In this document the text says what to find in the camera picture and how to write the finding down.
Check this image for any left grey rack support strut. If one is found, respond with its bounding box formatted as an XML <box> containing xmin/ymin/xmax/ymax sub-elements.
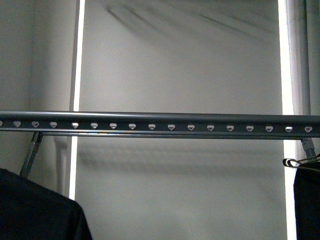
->
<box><xmin>19</xmin><ymin>132</ymin><xmax>43</xmax><ymax>179</ymax></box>

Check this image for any grey rack support strut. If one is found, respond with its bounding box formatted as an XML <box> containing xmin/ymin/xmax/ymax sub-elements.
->
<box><xmin>301</xmin><ymin>137</ymin><xmax>316</xmax><ymax>158</ymax></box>
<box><xmin>19</xmin><ymin>132</ymin><xmax>43</xmax><ymax>179</ymax></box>

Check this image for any right grey rack support strut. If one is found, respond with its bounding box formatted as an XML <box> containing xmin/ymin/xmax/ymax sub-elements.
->
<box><xmin>301</xmin><ymin>137</ymin><xmax>316</xmax><ymax>158</ymax></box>

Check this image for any black garment at right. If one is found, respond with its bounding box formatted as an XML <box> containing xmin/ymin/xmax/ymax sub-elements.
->
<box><xmin>293</xmin><ymin>162</ymin><xmax>320</xmax><ymax>240</ymax></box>

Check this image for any black garment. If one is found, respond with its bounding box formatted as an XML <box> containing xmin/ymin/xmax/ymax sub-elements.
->
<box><xmin>293</xmin><ymin>162</ymin><xmax>320</xmax><ymax>240</ymax></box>
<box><xmin>0</xmin><ymin>169</ymin><xmax>92</xmax><ymax>240</ymax></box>

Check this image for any black garment at left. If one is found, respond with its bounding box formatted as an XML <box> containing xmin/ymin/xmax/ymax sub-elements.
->
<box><xmin>0</xmin><ymin>169</ymin><xmax>92</xmax><ymax>240</ymax></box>

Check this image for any grey perforated clothes rail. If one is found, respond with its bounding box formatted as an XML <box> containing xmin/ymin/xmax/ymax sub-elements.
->
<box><xmin>0</xmin><ymin>111</ymin><xmax>320</xmax><ymax>140</ymax></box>

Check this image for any metal wire hanger at right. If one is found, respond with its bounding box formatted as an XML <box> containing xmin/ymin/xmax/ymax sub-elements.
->
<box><xmin>282</xmin><ymin>154</ymin><xmax>320</xmax><ymax>169</ymax></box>

